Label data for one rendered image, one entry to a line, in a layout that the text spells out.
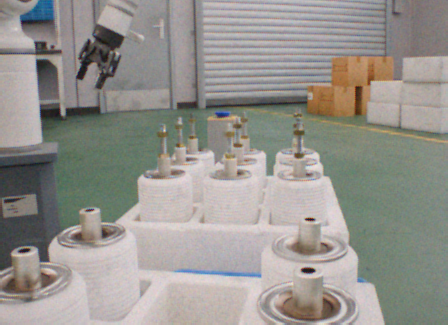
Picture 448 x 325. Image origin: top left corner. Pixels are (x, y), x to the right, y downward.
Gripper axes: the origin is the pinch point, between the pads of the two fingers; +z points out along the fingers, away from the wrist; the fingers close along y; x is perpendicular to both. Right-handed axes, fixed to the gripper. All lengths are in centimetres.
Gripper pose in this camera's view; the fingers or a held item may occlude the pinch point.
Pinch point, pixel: (87, 82)
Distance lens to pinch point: 114.9
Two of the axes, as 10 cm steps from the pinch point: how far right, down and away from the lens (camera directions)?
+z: -4.3, 8.9, 1.2
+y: 6.8, 4.1, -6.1
